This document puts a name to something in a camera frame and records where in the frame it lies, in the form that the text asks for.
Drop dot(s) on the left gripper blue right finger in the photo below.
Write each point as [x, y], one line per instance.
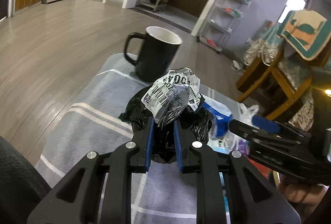
[178, 145]

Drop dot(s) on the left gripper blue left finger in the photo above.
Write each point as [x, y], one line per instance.
[149, 143]

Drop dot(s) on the black bag with label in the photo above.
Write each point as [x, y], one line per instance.
[176, 95]

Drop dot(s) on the person's right hand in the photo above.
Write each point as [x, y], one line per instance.
[301, 193]

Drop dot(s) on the white plastic bag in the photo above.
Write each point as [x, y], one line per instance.
[231, 142]

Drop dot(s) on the wooden chair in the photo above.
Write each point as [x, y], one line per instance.
[258, 72]

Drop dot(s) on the black mug white inside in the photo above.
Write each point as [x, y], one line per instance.
[156, 54]

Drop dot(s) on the lace tablecloth on dining table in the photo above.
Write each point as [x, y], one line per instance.
[301, 114]

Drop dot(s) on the teal patterned chair cushion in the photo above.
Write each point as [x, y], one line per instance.
[306, 31]

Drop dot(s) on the white shelf rack near wall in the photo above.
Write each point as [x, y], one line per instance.
[221, 22]

